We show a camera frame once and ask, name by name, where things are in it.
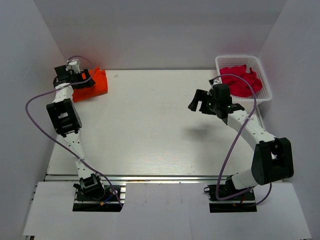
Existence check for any white plastic basket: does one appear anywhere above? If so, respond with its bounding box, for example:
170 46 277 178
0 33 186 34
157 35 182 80
214 55 273 107

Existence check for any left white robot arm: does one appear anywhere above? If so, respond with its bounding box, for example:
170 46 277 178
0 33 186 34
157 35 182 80
46 59 106 200

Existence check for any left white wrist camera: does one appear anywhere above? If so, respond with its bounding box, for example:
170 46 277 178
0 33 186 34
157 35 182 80
66 58 81 73

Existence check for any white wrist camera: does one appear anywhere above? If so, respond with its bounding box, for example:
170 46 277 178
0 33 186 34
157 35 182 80
207 84 215 97
66 58 81 73

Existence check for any orange t shirt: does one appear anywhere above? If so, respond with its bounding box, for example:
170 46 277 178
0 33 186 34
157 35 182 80
72 67 108 103

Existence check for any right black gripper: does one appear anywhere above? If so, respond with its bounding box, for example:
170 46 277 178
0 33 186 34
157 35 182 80
188 89 220 116

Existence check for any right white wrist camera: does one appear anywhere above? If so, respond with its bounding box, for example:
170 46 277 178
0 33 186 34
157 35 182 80
207 84 215 97

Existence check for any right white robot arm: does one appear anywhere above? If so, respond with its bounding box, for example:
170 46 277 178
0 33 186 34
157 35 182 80
188 84 294 200

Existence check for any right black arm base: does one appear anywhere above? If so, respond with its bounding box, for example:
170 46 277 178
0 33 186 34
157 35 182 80
203 183 255 203

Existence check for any magenta t shirt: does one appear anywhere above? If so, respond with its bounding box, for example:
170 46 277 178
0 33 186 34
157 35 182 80
220 64 263 98

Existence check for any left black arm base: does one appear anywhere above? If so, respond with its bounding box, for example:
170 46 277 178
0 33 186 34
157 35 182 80
73 183 122 203

